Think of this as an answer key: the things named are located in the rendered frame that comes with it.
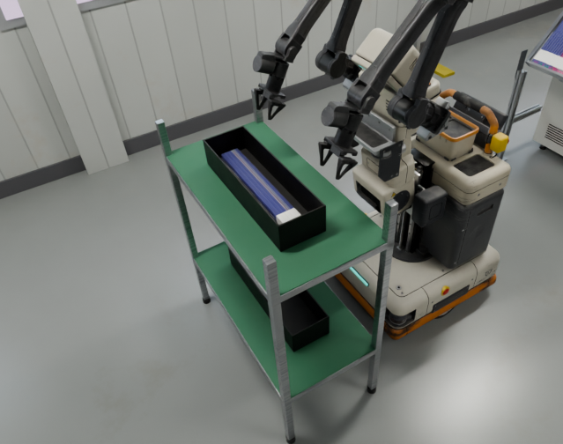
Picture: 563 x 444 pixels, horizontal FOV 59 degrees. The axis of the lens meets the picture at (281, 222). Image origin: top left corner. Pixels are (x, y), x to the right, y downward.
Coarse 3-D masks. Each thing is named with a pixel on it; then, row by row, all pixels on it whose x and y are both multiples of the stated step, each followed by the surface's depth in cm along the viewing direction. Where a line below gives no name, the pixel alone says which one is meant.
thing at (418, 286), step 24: (360, 264) 242; (408, 264) 240; (432, 264) 239; (480, 264) 238; (360, 288) 244; (408, 288) 229; (432, 288) 229; (456, 288) 236; (480, 288) 249; (408, 312) 224; (432, 312) 237
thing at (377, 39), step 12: (372, 36) 173; (384, 36) 169; (360, 48) 174; (372, 48) 171; (360, 60) 173; (372, 60) 170; (408, 60) 164; (396, 72) 164; (408, 72) 167; (396, 84) 168
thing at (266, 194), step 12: (228, 156) 191; (240, 156) 191; (240, 168) 185; (252, 168) 184; (240, 180) 184; (252, 180) 179; (264, 180) 179; (252, 192) 177; (264, 192) 174; (276, 192) 173; (264, 204) 170; (276, 204) 168; (288, 204) 168; (276, 216) 164; (288, 216) 164
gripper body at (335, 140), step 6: (342, 132) 150; (354, 132) 150; (324, 138) 156; (330, 138) 155; (336, 138) 152; (342, 138) 151; (348, 138) 151; (336, 144) 152; (342, 144) 152; (348, 144) 152; (342, 150) 149; (348, 150) 151; (354, 150) 154
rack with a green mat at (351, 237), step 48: (192, 144) 207; (288, 144) 202; (192, 192) 184; (336, 192) 178; (192, 240) 235; (240, 240) 163; (336, 240) 160; (384, 240) 159; (240, 288) 227; (288, 288) 147; (384, 288) 174; (336, 336) 205; (288, 384) 178; (288, 432) 201
